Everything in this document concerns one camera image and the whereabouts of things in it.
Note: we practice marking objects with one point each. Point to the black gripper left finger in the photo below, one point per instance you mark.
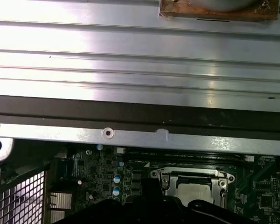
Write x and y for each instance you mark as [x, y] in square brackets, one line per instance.
[130, 212]

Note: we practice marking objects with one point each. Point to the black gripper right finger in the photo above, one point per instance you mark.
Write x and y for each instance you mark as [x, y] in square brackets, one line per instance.
[177, 212]

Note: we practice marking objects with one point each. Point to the black RAM slot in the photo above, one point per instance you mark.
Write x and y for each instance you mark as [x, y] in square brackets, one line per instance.
[177, 154]
[177, 161]

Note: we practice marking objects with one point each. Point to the CPU socket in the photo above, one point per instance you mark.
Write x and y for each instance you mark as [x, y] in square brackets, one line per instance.
[156, 174]

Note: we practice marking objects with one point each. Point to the green motherboard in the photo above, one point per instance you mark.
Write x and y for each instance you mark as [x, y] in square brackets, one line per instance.
[259, 186]

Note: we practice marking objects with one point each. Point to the metal socket cover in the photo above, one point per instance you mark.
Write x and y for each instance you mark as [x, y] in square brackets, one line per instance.
[171, 186]

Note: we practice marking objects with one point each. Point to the black open PC case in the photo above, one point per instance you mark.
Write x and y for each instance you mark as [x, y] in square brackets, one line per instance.
[140, 112]

